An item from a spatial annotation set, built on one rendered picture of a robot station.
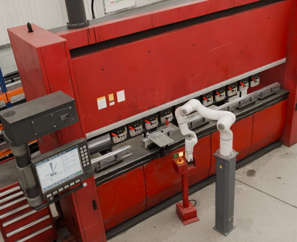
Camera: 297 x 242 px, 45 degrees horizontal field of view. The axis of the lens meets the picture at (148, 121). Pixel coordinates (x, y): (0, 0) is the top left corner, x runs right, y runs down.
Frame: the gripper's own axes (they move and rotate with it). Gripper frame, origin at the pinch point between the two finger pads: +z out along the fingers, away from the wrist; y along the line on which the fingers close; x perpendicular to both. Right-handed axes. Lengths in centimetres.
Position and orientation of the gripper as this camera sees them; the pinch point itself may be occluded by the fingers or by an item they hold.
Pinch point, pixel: (189, 162)
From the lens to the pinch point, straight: 394.6
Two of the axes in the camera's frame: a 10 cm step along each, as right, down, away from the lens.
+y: 3.4, 5.0, -7.9
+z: 0.6, 8.3, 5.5
